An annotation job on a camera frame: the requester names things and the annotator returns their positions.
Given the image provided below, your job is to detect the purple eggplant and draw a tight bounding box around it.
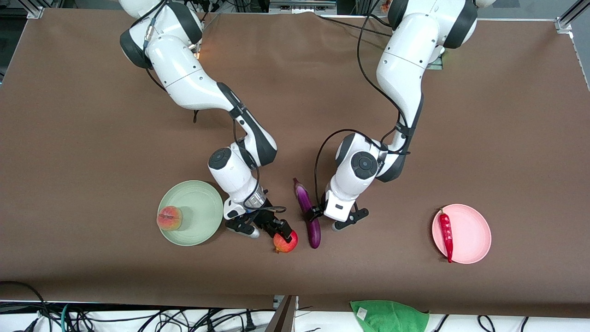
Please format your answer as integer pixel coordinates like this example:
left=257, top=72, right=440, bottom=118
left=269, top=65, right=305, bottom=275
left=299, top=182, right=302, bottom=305
left=293, top=178, right=322, bottom=249

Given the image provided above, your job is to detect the peach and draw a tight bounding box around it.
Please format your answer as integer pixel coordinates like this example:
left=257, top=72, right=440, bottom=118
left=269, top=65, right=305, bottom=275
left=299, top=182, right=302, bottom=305
left=156, top=206, right=183, bottom=231

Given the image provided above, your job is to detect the dark table support post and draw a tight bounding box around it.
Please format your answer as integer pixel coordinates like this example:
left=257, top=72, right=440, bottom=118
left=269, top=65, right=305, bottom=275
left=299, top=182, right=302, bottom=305
left=265, top=295, right=298, bottom=332

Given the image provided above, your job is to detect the black cable across table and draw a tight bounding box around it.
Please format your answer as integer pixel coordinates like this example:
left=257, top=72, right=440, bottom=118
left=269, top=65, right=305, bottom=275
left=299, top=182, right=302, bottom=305
left=317, top=13, right=393, bottom=38

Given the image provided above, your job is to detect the green cloth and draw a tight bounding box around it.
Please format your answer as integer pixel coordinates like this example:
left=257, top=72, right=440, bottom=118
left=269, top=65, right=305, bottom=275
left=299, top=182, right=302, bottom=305
left=350, top=300, right=430, bottom=332

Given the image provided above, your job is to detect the red pomegranate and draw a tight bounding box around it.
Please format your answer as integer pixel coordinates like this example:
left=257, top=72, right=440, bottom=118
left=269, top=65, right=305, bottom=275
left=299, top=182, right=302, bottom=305
left=273, top=230, right=299, bottom=254

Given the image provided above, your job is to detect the red chili pepper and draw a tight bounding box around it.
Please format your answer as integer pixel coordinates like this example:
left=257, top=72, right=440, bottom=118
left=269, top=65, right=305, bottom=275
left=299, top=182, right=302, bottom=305
left=438, top=208, right=454, bottom=264

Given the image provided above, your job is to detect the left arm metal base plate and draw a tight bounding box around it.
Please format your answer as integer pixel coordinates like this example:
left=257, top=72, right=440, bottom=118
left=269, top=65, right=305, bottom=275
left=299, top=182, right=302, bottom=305
left=429, top=44, right=444, bottom=71

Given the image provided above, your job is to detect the pale green round plate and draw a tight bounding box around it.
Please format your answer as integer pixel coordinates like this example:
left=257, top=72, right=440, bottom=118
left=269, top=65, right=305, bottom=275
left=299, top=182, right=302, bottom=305
left=158, top=180, right=225, bottom=246

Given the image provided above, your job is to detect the grey equipment box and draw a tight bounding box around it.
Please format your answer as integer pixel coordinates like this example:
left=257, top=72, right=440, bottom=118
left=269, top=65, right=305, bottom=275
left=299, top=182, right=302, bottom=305
left=269, top=0, right=338, bottom=14

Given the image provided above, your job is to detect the pink round plate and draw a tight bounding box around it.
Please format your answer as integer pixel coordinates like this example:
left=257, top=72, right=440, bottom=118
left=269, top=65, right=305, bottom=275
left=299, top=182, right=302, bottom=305
left=431, top=204, right=492, bottom=264

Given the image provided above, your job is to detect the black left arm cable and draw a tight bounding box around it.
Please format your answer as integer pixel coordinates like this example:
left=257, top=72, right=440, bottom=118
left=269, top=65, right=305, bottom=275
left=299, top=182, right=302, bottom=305
left=314, top=0, right=411, bottom=206

